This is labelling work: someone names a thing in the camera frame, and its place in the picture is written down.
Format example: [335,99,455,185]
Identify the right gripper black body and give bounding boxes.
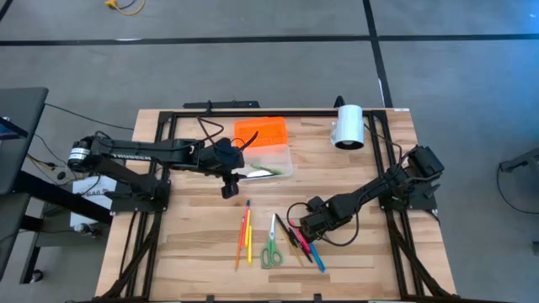
[297,195,338,242]

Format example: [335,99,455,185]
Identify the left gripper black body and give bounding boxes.
[200,138,247,200]

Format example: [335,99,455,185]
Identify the pink pen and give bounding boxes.
[288,219,312,255]

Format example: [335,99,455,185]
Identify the blue pen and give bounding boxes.
[308,242,327,274]

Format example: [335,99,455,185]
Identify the clear box with orange lid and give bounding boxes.
[233,116,295,181]

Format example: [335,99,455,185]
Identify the green marker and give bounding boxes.
[251,163,285,176]

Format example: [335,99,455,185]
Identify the green-handled scissors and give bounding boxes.
[259,213,285,270]

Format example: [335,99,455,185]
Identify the red pen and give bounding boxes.
[240,199,251,248]

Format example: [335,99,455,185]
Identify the orange pencil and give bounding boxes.
[234,214,246,272]

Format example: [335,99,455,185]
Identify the white box with black print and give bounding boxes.
[69,174,121,228]

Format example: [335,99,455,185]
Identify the black mounting bar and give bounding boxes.
[183,99,261,109]

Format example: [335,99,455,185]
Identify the white cylindrical lamp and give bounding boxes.
[329,95,366,152]

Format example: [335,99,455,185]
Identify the black desk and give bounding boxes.
[0,86,114,284]

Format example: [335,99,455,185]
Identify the black laptop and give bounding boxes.
[0,116,29,141]

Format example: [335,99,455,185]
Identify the black aluminium frame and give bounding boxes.
[99,108,458,303]

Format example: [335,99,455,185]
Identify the black floor cable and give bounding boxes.
[44,102,136,131]

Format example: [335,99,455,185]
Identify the thin yellow cable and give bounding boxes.
[25,153,58,174]

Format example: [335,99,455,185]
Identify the yellow extension cord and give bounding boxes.
[104,0,147,17]

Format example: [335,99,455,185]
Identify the black stand with cable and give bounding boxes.
[495,145,539,220]

